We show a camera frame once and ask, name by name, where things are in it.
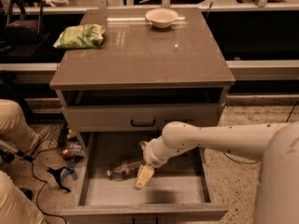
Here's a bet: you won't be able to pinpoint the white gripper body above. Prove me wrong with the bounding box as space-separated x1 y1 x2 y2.
142 136 187 168

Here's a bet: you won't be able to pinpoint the clear plastic water bottle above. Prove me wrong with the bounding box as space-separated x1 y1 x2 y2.
106 160 143 178

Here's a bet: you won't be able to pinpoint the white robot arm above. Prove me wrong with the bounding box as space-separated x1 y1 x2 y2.
135 121 299 224

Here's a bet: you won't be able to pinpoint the open grey drawer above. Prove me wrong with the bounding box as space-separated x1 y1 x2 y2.
61 132 228 224

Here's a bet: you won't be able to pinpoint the grey drawer cabinet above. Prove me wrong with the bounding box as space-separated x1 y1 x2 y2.
50 7 235 154

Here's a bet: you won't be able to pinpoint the snack packet on floor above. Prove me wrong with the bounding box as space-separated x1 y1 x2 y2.
60 143 85 160

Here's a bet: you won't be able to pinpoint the black tripod stand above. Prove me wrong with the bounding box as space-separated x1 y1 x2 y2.
0 140 74 193

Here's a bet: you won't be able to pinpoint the green chip bag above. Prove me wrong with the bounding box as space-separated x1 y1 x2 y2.
53 23 106 49

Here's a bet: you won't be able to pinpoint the white ceramic bowl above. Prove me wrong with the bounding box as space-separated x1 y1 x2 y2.
145 8 178 29

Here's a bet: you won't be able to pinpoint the person leg beige trousers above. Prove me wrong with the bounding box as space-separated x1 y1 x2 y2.
0 99 51 155

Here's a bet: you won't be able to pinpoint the black chair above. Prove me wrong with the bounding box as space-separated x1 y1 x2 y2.
0 0 50 61

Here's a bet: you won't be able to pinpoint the closed drawer with handle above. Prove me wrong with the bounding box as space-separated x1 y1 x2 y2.
63 104 224 133

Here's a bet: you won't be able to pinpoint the black cable left floor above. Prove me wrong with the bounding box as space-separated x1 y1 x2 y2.
30 149 68 224

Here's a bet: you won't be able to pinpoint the black cable on floor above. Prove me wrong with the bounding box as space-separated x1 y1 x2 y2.
222 100 299 166

